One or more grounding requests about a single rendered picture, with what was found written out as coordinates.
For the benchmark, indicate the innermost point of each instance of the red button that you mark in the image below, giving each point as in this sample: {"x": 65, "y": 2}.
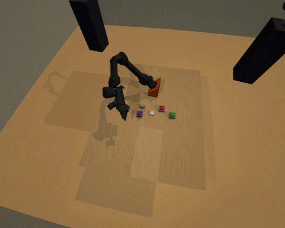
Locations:
{"x": 161, "y": 108}

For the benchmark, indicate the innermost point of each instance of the purple button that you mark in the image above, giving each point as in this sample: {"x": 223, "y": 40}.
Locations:
{"x": 139, "y": 114}

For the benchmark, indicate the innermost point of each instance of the green button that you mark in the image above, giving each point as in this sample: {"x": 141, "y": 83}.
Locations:
{"x": 172, "y": 115}

